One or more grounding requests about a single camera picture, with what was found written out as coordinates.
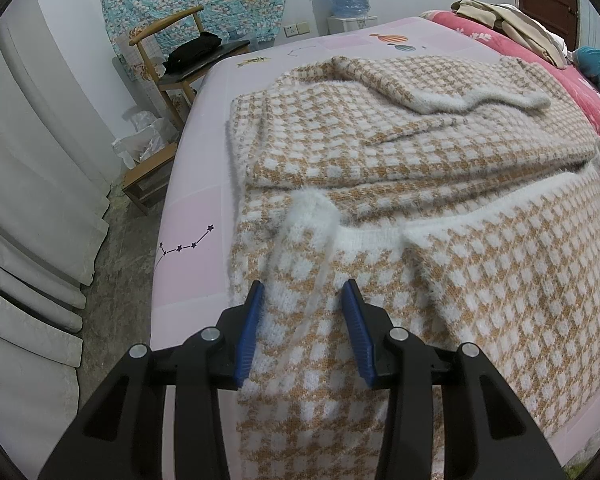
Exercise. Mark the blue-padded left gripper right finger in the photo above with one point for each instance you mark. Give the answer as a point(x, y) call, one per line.
point(488, 433)

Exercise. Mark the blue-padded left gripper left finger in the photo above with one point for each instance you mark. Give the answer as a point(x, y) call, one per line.
point(118, 432)

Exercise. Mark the beige white houndstooth coat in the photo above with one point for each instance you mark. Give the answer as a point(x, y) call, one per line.
point(463, 197)

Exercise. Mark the beige and white clothes pile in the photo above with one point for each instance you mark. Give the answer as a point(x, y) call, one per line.
point(517, 26)

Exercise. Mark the pink floral blanket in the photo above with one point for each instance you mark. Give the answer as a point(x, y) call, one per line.
point(580, 89)

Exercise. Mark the pink printed bed sheet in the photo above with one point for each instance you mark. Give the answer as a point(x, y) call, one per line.
point(191, 269)

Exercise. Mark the white curtain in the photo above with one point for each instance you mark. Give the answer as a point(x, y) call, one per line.
point(55, 172)

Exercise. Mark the small wooden stool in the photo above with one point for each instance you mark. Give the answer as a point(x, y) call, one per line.
point(146, 184)

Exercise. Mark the white plastic bag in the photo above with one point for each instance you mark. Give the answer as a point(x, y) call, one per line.
point(151, 135)

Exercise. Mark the white water dispenser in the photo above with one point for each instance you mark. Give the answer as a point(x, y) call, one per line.
point(340, 25)

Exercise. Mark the wooden chair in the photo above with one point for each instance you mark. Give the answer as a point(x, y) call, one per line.
point(183, 81)

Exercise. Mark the black garment on chair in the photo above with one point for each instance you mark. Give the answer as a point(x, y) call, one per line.
point(192, 52)

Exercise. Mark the wall socket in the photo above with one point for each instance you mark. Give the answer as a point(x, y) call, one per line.
point(296, 29)

